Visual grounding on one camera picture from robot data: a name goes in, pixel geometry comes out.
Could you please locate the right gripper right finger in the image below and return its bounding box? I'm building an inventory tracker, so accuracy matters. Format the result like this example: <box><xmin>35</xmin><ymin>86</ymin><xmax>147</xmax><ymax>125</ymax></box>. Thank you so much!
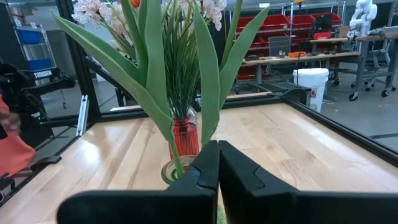
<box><xmin>218</xmin><ymin>139</ymin><xmax>398</xmax><ymax>224</ymax></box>

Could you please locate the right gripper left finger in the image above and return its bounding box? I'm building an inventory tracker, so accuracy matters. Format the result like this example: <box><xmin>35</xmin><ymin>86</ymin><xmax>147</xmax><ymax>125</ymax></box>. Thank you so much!
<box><xmin>57</xmin><ymin>139</ymin><xmax>220</xmax><ymax>224</ymax></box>

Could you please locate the orange artificial tulip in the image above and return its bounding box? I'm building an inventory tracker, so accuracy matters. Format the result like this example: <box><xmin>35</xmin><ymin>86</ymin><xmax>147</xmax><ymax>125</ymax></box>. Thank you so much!
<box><xmin>119</xmin><ymin>0</ymin><xmax>172</xmax><ymax>119</ymax></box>
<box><xmin>192</xmin><ymin>0</ymin><xmax>271</xmax><ymax>149</ymax></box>
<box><xmin>51</xmin><ymin>11</ymin><xmax>186</xmax><ymax>178</ymax></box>

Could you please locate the green glass vase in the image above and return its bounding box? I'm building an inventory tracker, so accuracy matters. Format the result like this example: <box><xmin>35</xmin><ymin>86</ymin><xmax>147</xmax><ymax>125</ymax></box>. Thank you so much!
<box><xmin>160</xmin><ymin>154</ymin><xmax>198</xmax><ymax>185</ymax></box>

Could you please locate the red ribbed glass vase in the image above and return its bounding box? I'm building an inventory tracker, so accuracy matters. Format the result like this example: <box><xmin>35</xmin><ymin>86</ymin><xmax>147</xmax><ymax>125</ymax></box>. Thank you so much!
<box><xmin>169</xmin><ymin>114</ymin><xmax>200</xmax><ymax>161</ymax></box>

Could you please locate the clear cut-glass vase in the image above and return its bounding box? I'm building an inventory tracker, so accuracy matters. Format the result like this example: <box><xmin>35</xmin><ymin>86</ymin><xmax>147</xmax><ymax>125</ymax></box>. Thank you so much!
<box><xmin>185</xmin><ymin>106</ymin><xmax>199</xmax><ymax>126</ymax></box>

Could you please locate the white plastic bucket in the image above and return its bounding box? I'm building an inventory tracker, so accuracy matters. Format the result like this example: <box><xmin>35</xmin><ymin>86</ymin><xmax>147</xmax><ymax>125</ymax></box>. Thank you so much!
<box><xmin>292</xmin><ymin>67</ymin><xmax>330</xmax><ymax>113</ymax></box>

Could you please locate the silver aluminium profile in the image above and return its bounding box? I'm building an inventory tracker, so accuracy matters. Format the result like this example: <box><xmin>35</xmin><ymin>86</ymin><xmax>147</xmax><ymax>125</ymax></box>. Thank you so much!
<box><xmin>76</xmin><ymin>94</ymin><xmax>90</xmax><ymax>137</ymax></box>

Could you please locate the long wooden workbench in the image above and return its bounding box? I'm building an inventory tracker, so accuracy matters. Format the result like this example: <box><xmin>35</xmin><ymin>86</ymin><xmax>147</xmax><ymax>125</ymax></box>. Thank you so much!
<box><xmin>241</xmin><ymin>51</ymin><xmax>362</xmax><ymax>94</ymax></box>

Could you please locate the dark grey laptop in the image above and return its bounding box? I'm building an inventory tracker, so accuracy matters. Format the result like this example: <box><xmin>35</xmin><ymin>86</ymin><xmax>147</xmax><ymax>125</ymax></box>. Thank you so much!
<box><xmin>268</xmin><ymin>35</ymin><xmax>292</xmax><ymax>57</ymax></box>

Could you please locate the shelf with red bins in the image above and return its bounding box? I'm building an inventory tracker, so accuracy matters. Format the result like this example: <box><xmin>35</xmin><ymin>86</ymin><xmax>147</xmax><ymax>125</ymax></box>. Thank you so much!
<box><xmin>235</xmin><ymin>11</ymin><xmax>343</xmax><ymax>82</ymax></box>

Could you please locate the person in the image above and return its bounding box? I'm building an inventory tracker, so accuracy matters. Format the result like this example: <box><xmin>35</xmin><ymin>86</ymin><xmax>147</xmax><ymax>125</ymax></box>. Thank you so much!
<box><xmin>0</xmin><ymin>93</ymin><xmax>37</xmax><ymax>179</ymax></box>

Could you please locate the grey wheeled table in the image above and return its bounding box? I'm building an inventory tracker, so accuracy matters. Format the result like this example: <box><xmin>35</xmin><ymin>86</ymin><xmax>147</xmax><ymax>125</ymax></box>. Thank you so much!
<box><xmin>347</xmin><ymin>26</ymin><xmax>398</xmax><ymax>102</ymax></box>

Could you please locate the white humanoid sculpture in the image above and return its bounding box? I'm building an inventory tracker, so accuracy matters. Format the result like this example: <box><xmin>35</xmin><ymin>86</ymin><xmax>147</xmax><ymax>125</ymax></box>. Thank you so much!
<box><xmin>349</xmin><ymin>0</ymin><xmax>379</xmax><ymax>37</ymax></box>

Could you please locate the shelf with blue bins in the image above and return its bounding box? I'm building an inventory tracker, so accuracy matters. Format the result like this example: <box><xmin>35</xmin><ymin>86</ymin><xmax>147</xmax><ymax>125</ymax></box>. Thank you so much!
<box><xmin>11</xmin><ymin>20</ymin><xmax>68</xmax><ymax>110</ymax></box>

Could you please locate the black aluminium table frame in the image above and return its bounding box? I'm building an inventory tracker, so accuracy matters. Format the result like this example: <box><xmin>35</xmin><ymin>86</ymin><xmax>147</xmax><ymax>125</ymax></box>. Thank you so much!
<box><xmin>0</xmin><ymin>0</ymin><xmax>398</xmax><ymax>206</ymax></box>

